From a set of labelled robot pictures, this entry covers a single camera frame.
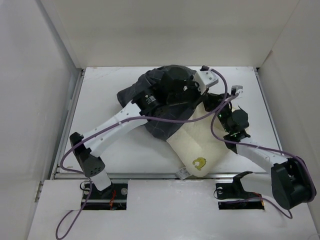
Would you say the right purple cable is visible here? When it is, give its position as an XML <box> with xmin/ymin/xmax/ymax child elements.
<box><xmin>210</xmin><ymin>93</ymin><xmax>317</xmax><ymax>220</ymax></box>

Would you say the white pillow care label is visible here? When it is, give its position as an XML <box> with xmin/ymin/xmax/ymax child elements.
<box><xmin>175</xmin><ymin>167</ymin><xmax>191</xmax><ymax>180</ymax></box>

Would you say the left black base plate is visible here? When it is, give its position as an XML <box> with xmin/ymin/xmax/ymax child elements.
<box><xmin>87</xmin><ymin>183</ymin><xmax>128</xmax><ymax>204</ymax></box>

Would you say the purple cable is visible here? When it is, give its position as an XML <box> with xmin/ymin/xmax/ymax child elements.
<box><xmin>210</xmin><ymin>93</ymin><xmax>317</xmax><ymax>220</ymax></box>
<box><xmin>54</xmin><ymin>66</ymin><xmax>229</xmax><ymax>240</ymax></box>

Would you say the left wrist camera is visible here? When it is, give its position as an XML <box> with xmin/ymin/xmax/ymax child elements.
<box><xmin>194</xmin><ymin>65</ymin><xmax>219</xmax><ymax>94</ymax></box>

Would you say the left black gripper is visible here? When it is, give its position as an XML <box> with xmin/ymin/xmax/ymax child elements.
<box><xmin>168</xmin><ymin>75</ymin><xmax>209</xmax><ymax>112</ymax></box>

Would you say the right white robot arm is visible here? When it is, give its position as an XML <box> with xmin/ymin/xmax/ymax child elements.
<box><xmin>203</xmin><ymin>93</ymin><xmax>317</xmax><ymax>210</ymax></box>

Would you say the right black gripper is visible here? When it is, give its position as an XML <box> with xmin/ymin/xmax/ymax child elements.
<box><xmin>203</xmin><ymin>91</ymin><xmax>232</xmax><ymax>133</ymax></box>

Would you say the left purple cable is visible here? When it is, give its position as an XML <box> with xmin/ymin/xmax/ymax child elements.
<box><xmin>54</xmin><ymin>66</ymin><xmax>229</xmax><ymax>240</ymax></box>

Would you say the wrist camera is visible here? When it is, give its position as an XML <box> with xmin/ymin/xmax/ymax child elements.
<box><xmin>231</xmin><ymin>85</ymin><xmax>244</xmax><ymax>98</ymax></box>
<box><xmin>194</xmin><ymin>65</ymin><xmax>219</xmax><ymax>94</ymax></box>

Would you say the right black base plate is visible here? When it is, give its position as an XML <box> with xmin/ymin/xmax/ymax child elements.
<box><xmin>215</xmin><ymin>171</ymin><xmax>262</xmax><ymax>200</ymax></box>

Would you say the cream pillow with yellow edge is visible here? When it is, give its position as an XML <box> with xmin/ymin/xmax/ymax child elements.
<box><xmin>166</xmin><ymin>114</ymin><xmax>230</xmax><ymax>177</ymax></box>

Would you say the dark grey checked pillowcase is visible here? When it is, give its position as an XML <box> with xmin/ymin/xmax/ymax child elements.
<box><xmin>116</xmin><ymin>65</ymin><xmax>204</xmax><ymax>141</ymax></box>

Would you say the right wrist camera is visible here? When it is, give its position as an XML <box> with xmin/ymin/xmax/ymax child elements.
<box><xmin>231</xmin><ymin>85</ymin><xmax>244</xmax><ymax>98</ymax></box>

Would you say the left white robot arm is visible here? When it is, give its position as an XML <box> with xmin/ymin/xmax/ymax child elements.
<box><xmin>69</xmin><ymin>65</ymin><xmax>207</xmax><ymax>199</ymax></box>

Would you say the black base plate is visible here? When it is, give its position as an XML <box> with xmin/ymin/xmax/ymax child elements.
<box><xmin>87</xmin><ymin>183</ymin><xmax>128</xmax><ymax>204</ymax></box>
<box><xmin>215</xmin><ymin>171</ymin><xmax>262</xmax><ymax>200</ymax></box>

